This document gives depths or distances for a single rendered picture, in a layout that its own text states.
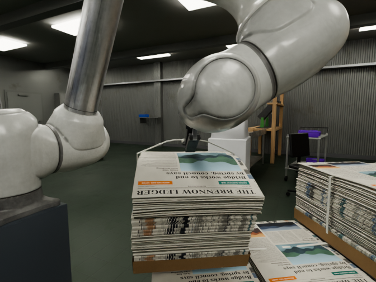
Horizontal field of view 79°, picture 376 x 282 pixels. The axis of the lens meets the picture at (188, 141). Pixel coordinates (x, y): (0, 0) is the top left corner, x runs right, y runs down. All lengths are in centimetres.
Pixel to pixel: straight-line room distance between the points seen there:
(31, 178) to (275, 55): 64
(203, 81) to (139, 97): 994
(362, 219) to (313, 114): 733
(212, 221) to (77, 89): 53
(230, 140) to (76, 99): 288
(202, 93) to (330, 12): 22
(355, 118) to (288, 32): 786
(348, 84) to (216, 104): 798
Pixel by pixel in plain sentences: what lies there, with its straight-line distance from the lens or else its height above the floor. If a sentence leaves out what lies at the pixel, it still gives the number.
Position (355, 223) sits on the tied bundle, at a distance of 85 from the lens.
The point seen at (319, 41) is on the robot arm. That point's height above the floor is 136.
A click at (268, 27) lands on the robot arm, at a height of 138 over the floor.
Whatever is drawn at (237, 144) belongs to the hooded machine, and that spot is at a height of 84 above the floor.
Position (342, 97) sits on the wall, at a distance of 816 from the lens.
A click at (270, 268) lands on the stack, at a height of 83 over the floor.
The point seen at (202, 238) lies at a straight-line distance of 58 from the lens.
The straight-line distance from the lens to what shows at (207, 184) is 53.
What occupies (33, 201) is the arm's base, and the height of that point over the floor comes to 103.
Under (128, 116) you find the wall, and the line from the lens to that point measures 1053.
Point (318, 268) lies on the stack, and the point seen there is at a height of 83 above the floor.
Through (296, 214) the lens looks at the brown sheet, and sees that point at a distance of 107.
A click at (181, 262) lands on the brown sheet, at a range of 62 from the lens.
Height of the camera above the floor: 126
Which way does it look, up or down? 6 degrees down
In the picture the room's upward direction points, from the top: straight up
